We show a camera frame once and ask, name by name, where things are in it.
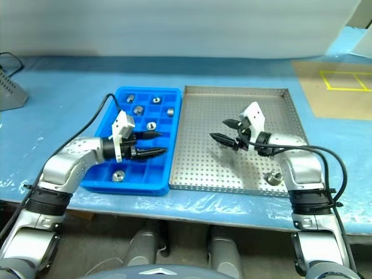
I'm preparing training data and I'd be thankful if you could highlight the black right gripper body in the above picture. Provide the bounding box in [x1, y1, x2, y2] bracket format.
[234, 119, 253, 152]

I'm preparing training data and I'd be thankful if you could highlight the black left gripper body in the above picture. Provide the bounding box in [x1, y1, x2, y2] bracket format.
[120, 135, 138, 160]

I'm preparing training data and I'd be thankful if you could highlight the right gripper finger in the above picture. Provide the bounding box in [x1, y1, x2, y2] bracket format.
[222, 118, 241, 130]
[209, 133, 236, 149]

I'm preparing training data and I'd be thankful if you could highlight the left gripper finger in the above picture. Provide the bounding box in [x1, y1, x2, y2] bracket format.
[135, 146, 169, 161]
[134, 131, 162, 141]

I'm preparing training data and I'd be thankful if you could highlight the blue compartment tray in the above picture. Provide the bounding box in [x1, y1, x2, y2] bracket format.
[80, 86, 184, 197]

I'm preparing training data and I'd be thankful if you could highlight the perforated metal tray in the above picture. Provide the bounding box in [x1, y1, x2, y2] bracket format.
[168, 85, 310, 198]

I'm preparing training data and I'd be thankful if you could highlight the brown cardboard sheet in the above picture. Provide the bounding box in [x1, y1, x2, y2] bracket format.
[291, 60, 372, 120]

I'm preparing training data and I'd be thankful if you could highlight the grey rounded robot leg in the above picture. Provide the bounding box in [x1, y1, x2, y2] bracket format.
[208, 225, 242, 273]
[124, 223, 160, 267]

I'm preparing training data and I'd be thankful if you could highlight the dark grey robot torso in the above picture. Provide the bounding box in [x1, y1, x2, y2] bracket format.
[78, 263, 221, 279]

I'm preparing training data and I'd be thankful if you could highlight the grey perforated metal device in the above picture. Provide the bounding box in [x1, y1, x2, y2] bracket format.
[0, 65, 29, 111]

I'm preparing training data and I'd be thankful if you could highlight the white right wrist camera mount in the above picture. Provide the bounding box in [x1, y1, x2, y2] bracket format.
[238, 101, 267, 152]

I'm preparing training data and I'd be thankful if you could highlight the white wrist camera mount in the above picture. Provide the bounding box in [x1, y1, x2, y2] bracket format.
[111, 110, 137, 163]
[238, 101, 267, 152]

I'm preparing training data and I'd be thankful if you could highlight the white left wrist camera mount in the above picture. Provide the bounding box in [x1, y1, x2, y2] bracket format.
[111, 110, 137, 163]

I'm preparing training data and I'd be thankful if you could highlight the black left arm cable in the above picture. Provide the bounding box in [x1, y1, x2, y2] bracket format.
[0, 93, 123, 238]

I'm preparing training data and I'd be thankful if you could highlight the thin black device cable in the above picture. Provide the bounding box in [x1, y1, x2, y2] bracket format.
[0, 52, 24, 77]

